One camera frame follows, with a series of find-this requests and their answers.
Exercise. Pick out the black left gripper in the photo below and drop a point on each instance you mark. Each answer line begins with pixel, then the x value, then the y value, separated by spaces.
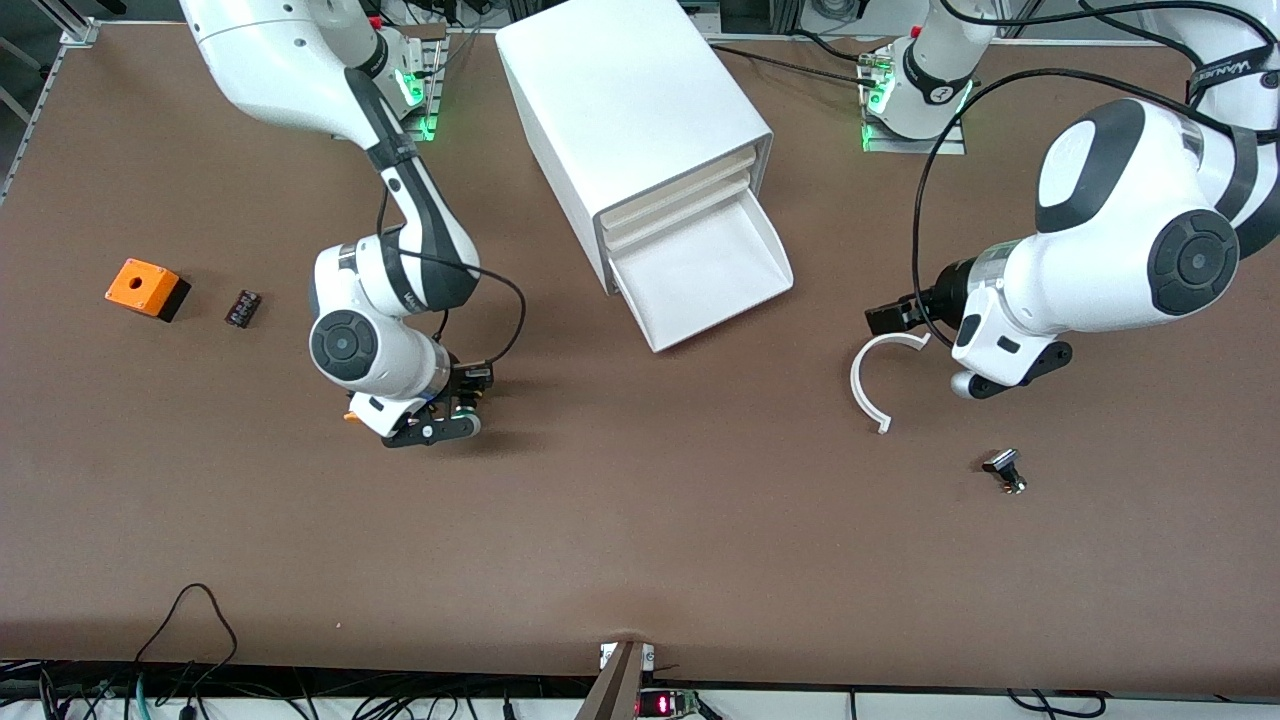
pixel 944 291

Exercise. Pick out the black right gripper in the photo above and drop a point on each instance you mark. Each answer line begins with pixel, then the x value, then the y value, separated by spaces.
pixel 463 383

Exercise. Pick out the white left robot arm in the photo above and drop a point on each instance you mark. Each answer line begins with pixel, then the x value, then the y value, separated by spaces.
pixel 1120 200

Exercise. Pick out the white drawer cabinet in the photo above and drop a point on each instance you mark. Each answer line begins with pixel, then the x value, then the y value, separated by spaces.
pixel 620 90

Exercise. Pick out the black-headed metal bolt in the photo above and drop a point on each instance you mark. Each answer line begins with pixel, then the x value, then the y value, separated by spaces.
pixel 1003 466

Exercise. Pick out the small black contact block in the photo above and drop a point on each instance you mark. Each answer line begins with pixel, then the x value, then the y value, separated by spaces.
pixel 243 308

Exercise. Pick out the device with red display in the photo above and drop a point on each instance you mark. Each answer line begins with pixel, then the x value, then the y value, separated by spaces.
pixel 665 705

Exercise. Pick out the aluminium arm base plate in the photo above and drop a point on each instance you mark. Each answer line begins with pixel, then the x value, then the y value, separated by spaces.
pixel 915 146
pixel 432 90

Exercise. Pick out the front camera mount beam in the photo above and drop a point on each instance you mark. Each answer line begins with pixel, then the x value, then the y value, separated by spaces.
pixel 618 690

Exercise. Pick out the orange button enclosure box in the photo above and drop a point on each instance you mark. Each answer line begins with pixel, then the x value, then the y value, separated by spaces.
pixel 140 285

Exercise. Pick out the aluminium corner bracket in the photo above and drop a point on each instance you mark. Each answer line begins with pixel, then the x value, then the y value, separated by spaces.
pixel 82 32

